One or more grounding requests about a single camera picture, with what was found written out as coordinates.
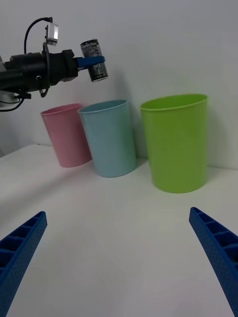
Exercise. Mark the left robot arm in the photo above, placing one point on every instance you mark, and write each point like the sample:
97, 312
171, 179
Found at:
22, 74

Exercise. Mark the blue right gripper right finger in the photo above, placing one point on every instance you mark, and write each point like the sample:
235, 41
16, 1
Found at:
220, 252

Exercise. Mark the black drink can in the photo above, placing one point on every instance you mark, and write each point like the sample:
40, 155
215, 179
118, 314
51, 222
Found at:
95, 62

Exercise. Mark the green plastic bin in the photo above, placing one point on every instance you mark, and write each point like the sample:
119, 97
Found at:
177, 143

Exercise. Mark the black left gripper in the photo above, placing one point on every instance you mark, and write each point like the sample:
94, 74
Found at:
62, 68

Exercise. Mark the pale blue plastic bin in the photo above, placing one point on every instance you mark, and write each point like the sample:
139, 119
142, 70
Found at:
109, 138

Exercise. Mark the pink plastic bin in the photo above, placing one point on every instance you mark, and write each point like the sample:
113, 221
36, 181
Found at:
65, 136

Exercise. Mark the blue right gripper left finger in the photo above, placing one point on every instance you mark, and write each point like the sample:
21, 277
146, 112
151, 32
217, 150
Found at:
19, 255

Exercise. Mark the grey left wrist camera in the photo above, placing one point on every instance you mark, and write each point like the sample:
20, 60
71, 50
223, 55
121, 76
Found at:
52, 34

